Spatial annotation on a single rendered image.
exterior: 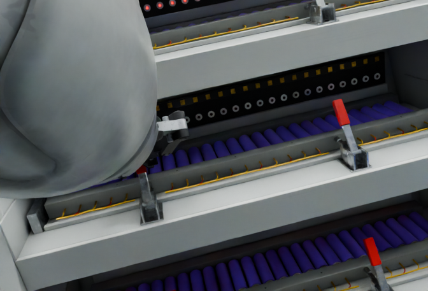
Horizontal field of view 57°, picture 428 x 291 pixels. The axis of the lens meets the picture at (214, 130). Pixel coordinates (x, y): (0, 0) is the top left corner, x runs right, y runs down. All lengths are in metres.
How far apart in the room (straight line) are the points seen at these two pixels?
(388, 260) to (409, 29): 0.32
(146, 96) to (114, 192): 0.40
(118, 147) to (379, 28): 0.44
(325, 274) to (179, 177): 0.24
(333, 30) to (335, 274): 0.33
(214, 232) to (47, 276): 0.20
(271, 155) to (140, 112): 0.41
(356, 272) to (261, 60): 0.33
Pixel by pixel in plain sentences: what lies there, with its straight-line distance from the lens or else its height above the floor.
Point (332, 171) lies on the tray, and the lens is 0.53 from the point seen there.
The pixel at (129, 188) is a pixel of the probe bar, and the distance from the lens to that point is 0.54.
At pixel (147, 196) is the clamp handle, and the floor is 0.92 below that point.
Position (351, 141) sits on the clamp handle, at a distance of 0.53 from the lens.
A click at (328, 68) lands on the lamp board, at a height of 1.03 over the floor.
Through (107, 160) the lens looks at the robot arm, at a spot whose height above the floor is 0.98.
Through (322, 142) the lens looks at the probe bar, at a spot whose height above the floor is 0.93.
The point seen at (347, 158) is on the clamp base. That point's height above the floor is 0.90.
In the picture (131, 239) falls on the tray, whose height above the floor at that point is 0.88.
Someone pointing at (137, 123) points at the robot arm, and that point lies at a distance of 0.16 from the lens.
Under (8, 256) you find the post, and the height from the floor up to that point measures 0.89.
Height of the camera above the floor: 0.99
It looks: 1 degrees down
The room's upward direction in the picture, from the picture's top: 13 degrees counter-clockwise
